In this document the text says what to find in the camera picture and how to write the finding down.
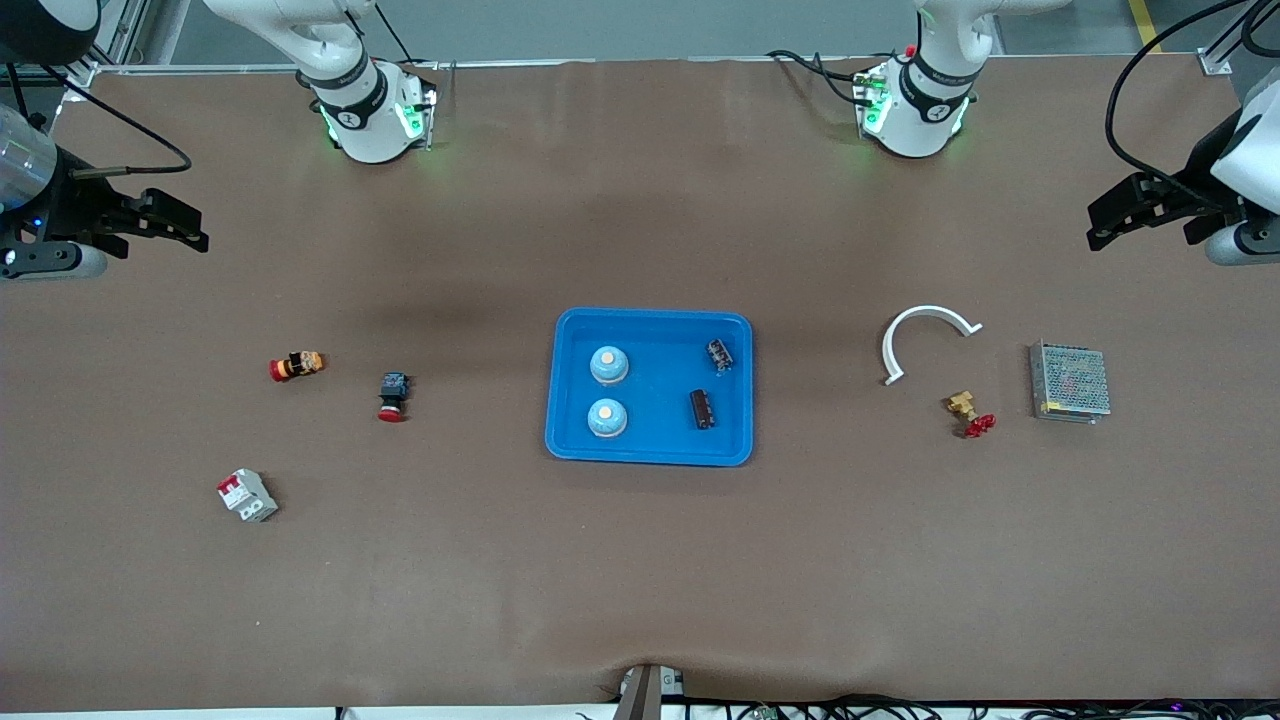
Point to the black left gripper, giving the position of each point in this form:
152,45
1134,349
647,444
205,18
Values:
1203,184

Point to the metal mesh power supply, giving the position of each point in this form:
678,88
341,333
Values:
1070,382

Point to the white curved plastic bracket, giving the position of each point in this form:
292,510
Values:
930,311

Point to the blue plastic tray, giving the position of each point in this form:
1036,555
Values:
655,440

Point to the light blue bell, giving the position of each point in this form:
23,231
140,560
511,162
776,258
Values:
607,418
609,365

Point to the aluminium frame post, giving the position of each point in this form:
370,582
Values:
125,30
1213,62

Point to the dark brown capacitor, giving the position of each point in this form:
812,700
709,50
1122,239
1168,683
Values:
720,355
703,409

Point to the black red push button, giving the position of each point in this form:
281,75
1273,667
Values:
393,395

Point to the white red circuit breaker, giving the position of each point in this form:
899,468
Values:
247,495

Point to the brown table mat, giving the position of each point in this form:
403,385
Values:
640,580

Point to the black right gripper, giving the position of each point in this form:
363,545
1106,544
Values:
72,212

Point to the orange red emergency button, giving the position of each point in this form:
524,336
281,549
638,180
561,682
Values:
297,366

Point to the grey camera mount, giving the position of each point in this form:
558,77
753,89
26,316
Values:
645,695

